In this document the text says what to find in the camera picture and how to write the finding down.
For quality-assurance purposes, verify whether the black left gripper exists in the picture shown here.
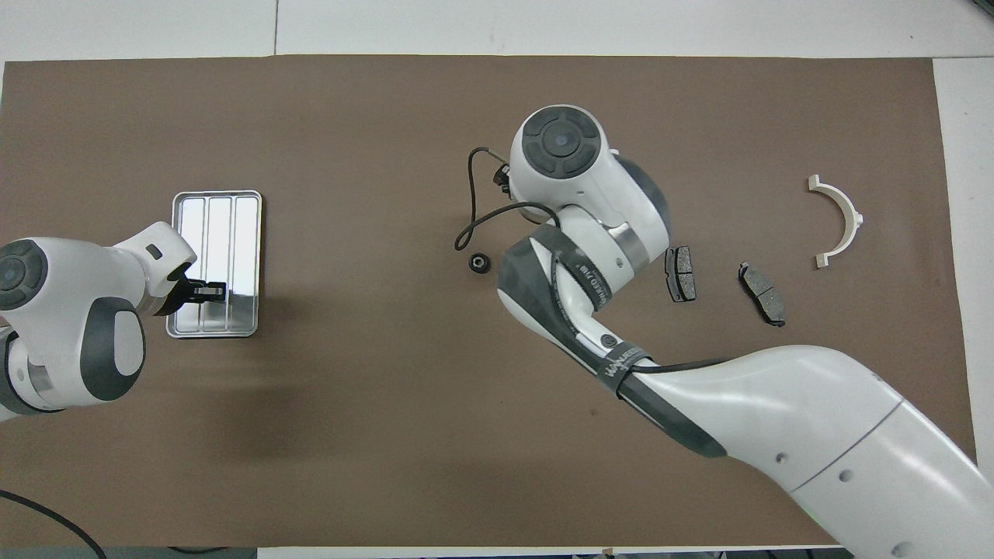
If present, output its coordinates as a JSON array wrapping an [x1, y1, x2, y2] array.
[[175, 273, 228, 311]]

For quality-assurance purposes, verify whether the silver metal tray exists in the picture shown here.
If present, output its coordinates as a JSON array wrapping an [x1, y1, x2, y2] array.
[[165, 189, 263, 339]]

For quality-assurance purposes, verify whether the short rectangular brake pad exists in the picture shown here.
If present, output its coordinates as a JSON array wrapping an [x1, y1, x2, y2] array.
[[665, 246, 697, 303]]

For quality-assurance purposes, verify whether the brown table mat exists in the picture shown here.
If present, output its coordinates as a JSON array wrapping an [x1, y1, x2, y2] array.
[[0, 54, 987, 548]]

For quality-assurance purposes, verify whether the long curved brake pad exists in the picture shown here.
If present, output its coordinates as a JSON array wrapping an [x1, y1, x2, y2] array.
[[738, 262, 787, 328]]

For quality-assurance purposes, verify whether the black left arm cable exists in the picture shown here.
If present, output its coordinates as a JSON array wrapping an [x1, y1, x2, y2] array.
[[0, 489, 107, 559]]

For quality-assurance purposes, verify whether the white half-ring bracket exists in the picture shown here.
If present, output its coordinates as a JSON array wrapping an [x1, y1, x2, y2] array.
[[808, 175, 864, 269]]

